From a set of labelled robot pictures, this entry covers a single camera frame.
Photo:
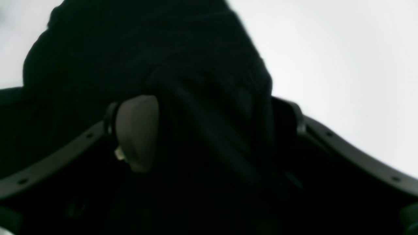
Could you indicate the right gripper white right finger image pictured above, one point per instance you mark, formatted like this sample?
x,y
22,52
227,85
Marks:
x,y
328,140

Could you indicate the right gripper white left finger image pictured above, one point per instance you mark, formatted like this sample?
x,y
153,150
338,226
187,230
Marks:
x,y
132,126

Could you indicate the black T-shirt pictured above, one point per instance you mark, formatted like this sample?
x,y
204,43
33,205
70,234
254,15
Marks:
x,y
227,161

